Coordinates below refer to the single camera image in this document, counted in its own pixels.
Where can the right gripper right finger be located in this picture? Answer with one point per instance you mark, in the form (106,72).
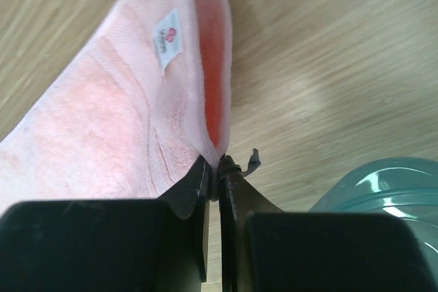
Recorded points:
(265,248)

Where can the plain pink towel pile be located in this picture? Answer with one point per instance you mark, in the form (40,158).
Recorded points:
(148,94)

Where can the clear teal plastic bin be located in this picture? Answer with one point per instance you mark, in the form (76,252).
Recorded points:
(404,187)

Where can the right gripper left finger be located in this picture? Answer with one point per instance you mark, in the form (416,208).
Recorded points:
(110,245)

